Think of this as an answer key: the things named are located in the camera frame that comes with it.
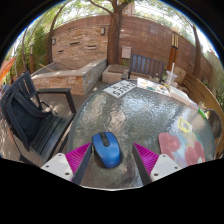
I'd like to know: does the wooden lamp post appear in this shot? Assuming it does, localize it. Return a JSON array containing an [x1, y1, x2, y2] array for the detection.
[[166, 26, 180, 73]]

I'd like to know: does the black slatted chair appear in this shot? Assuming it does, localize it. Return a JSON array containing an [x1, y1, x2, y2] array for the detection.
[[0, 70, 78, 166]]

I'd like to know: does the grey wall box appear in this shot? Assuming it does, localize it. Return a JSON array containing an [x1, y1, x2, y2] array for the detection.
[[120, 45, 133, 60]]

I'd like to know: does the beige cushion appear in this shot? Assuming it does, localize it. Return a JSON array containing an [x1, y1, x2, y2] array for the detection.
[[173, 65, 188, 84]]

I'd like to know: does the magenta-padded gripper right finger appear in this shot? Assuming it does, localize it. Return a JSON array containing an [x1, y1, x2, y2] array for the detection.
[[132, 142, 184, 186]]

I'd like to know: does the green packet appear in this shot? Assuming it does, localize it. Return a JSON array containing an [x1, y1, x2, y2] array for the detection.
[[197, 108, 208, 120]]

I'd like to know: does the curved wooden bench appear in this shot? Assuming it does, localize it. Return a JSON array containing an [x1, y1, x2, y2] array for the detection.
[[181, 71, 224, 158]]

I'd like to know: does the thin tree trunk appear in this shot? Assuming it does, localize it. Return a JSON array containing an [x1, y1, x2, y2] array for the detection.
[[186, 19, 203, 79]]

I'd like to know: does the white lettered sign plate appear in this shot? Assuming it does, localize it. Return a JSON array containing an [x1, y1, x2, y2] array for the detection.
[[102, 79, 138, 99]]

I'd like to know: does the colourful open magazine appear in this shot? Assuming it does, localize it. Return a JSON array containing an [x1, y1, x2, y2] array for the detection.
[[136, 77, 172, 98]]

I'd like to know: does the thin pale book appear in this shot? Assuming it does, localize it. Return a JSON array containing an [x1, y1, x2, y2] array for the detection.
[[183, 96, 200, 110]]

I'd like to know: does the brown wicker chair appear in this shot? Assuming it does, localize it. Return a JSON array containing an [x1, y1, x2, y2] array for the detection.
[[203, 108, 224, 158]]

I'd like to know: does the dark wooden slatted chair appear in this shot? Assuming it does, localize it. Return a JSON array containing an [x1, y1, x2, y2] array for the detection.
[[120, 53, 166, 82]]

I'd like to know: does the blue computer mouse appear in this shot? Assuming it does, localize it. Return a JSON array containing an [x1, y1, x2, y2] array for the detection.
[[91, 131, 124, 169]]

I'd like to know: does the stone planter wall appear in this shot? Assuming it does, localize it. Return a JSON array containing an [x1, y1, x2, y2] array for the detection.
[[30, 58, 108, 96]]

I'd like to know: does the thick tree trunk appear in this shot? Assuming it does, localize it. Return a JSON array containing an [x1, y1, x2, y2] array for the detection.
[[88, 0, 134, 66]]

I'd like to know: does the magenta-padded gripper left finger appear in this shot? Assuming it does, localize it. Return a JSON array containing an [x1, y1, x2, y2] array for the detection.
[[40, 142, 94, 186]]

